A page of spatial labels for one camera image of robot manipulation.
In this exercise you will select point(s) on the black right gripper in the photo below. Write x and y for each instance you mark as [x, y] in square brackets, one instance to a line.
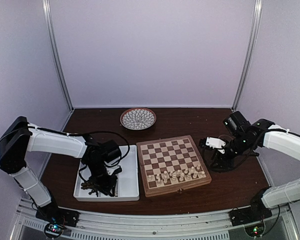
[225, 163]

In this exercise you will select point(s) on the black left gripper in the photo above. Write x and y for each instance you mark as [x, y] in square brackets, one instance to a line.
[107, 185]

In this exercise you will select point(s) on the white chess rook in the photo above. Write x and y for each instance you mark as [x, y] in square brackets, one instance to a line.
[195, 174]

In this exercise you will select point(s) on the white chess king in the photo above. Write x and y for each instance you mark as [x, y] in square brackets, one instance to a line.
[174, 177]

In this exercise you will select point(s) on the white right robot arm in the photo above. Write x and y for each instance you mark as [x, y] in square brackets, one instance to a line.
[275, 137]

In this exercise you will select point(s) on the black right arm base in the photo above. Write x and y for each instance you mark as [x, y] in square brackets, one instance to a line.
[252, 218]

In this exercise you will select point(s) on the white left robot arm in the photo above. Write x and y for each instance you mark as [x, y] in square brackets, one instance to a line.
[22, 137]

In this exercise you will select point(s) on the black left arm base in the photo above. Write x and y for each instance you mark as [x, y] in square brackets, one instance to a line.
[58, 219]

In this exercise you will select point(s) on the pile of dark chess pieces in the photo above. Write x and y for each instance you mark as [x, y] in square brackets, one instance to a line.
[88, 188]

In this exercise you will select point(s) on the wooden chess board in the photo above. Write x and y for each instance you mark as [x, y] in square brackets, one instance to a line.
[170, 154]

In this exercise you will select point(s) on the white compartment tray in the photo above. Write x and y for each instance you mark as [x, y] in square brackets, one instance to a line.
[127, 187]

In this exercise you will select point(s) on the floral patterned ceramic plate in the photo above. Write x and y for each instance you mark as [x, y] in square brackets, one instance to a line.
[138, 118]

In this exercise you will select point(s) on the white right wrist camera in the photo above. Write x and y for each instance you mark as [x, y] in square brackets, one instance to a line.
[213, 143]

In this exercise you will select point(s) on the aluminium corner post right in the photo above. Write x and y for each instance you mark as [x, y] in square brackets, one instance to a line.
[254, 31]

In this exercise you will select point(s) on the aluminium corner post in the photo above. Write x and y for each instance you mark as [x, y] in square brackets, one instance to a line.
[55, 53]
[254, 31]

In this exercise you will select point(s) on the aluminium corner post left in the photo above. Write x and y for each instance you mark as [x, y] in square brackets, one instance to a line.
[55, 53]

